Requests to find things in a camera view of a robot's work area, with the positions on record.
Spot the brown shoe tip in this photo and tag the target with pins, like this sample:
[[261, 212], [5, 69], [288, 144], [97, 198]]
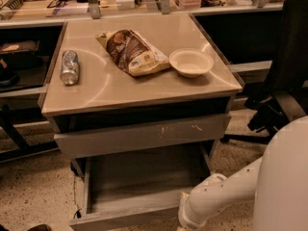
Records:
[[40, 227]]

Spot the brown chip bag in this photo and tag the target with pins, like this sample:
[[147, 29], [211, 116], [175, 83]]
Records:
[[132, 53]]

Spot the white paper bowl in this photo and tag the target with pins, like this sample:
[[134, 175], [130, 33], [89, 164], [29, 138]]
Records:
[[190, 62]]

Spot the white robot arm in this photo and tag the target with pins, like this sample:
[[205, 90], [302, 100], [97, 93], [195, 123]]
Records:
[[277, 183]]

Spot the black office chair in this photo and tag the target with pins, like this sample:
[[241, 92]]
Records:
[[282, 97]]

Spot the grey drawer cabinet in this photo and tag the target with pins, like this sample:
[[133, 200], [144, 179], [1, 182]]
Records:
[[107, 97]]

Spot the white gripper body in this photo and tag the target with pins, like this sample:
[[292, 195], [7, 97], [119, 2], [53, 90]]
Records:
[[189, 216]]

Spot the silver soda can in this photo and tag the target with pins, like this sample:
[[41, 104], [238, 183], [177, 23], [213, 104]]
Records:
[[70, 67]]

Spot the long workbench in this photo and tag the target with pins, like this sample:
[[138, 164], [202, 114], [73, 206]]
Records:
[[44, 12]]

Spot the grey drawer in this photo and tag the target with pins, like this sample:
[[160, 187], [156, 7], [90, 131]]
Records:
[[139, 187], [112, 140]]

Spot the black coiled spring tool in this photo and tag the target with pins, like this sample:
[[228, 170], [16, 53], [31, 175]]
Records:
[[12, 5]]

